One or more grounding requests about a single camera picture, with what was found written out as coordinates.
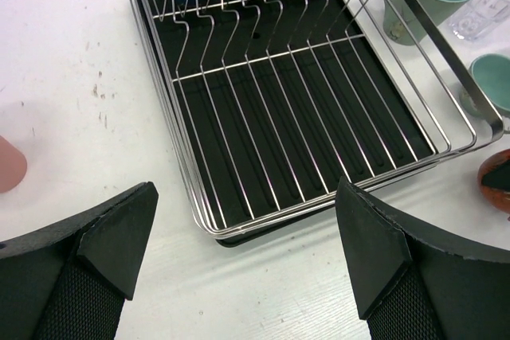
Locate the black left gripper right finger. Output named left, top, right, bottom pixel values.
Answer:
left=335, top=178, right=509, bottom=339

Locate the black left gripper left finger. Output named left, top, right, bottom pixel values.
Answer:
left=1, top=182, right=159, bottom=339

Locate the small mint green cup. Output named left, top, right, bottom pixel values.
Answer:
left=469, top=53, right=509, bottom=118

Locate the black drip tray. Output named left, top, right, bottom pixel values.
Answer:
left=136, top=0, right=437, bottom=247

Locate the clear glass tumbler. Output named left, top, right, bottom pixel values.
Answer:
left=449, top=0, right=509, bottom=41

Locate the chrome wire dish rack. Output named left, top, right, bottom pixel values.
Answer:
left=130, top=0, right=504, bottom=247

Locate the pink plastic tumbler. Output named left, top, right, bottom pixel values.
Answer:
left=0, top=136, right=27, bottom=193

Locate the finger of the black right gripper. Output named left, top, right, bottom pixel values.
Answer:
left=481, top=160, right=509, bottom=193

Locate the red orange glazed cup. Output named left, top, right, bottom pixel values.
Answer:
left=477, top=149, right=509, bottom=214

